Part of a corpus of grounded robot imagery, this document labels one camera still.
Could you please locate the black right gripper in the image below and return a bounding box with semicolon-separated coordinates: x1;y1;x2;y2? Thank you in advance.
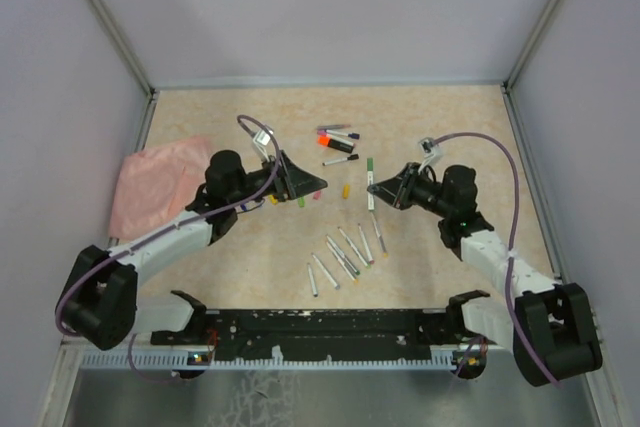
369;162;453;219

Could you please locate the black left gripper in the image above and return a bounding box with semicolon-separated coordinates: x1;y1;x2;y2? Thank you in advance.
229;150;327;207

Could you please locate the dark green capped marker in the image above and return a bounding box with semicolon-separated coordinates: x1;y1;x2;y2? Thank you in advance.
366;157;375;212

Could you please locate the pink capped marker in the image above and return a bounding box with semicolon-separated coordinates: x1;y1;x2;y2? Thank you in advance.
357;223;375;266

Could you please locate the yellow capped white marker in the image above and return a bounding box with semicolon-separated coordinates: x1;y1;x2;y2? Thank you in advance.
326;242;358;283

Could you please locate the light green capped marker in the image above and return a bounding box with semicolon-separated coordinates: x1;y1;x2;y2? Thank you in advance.
337;226;370;268

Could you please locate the grey blue capped marker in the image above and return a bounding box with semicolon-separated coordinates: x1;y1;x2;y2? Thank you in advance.
311;252;341;290

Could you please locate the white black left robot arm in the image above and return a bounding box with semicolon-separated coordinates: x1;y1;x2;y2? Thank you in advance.
55;150;328;351

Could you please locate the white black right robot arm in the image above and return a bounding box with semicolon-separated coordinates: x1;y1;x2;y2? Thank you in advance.
367;163;603;387

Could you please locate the grey purple pen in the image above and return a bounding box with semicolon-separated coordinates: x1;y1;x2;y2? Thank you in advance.
316;124;351;130

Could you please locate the black capped white marker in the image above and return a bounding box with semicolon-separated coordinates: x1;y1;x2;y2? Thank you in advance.
322;154;359;167

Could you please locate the orange highlighter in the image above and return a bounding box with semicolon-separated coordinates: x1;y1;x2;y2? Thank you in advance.
317;136;354;154

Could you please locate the blue tipped white marker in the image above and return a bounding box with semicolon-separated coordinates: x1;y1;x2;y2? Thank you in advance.
317;129;360;140

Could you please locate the pink cloth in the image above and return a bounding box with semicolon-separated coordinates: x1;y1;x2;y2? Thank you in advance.
108;136;213;240

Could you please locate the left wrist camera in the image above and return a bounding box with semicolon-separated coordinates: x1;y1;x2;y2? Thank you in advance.
251;127;273;162

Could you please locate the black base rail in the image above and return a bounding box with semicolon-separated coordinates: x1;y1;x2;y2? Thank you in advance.
151;309;475;363

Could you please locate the aluminium frame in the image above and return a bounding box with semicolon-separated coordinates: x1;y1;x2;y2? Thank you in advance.
34;0;640;427

